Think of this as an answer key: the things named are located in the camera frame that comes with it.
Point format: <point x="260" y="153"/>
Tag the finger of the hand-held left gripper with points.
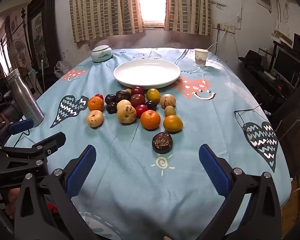
<point x="20" y="127"/>
<point x="52" y="140"/>

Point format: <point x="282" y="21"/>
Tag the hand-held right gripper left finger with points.
<point x="81" y="171"/>

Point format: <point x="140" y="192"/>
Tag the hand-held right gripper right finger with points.
<point x="213" y="171"/>

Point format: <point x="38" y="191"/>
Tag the glazed tan doughnut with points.
<point x="94" y="118"/>

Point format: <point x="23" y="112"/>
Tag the mandarin orange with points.
<point x="150" y="119"/>
<point x="95" y="103"/>

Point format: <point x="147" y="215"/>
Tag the dark brown passion fruit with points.
<point x="162" y="142"/>
<point x="122" y="95"/>

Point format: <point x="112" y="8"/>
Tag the yellow green orange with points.
<point x="172" y="123"/>
<point x="153" y="94"/>

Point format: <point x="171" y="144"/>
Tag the small red plum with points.
<point x="141" y="110"/>
<point x="99" y="96"/>

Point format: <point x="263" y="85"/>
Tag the dark purple plum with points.
<point x="151" y="105"/>
<point x="111" y="107"/>
<point x="110" y="98"/>

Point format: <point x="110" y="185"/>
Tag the brown red tomato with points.
<point x="137" y="100"/>

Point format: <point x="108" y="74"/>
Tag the large dark red plum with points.
<point x="137" y="90"/>

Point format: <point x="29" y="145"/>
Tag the white round plate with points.
<point x="147" y="73"/>

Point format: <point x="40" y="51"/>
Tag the silver metal thermos bottle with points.
<point x="25" y="97"/>

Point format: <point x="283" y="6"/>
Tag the light blue printed tablecloth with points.
<point x="130" y="170"/>

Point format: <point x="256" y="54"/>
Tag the black eyeglasses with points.
<point x="239" y="119"/>

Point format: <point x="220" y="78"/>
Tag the white stick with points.
<point x="42" y="72"/>

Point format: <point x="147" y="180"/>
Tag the clear plastic bag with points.
<point x="61" y="68"/>

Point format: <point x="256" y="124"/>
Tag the electric fan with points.
<point x="17" y="48"/>

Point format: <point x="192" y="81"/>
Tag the black mesh chair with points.
<point x="293" y="130"/>

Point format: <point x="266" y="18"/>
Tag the dark framed picture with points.
<point x="41" y="35"/>

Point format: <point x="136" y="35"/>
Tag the black computer desk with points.
<point x="262" y="85"/>

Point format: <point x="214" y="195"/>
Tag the celadon ceramic lidded jar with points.
<point x="101" y="53"/>

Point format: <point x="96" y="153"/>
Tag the white paper cup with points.
<point x="200" y="57"/>

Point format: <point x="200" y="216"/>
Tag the black hat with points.
<point x="252" y="56"/>

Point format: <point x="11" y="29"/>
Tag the computer monitor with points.
<point x="286" y="66"/>

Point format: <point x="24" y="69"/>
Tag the checked beige curtain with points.
<point x="187" y="7"/>
<point x="102" y="10"/>

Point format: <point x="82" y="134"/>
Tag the cardboard box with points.
<point x="283" y="37"/>

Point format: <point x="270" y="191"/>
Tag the bright window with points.
<point x="152" y="0"/>

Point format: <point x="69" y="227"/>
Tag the white wall socket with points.
<point x="225" y="27"/>

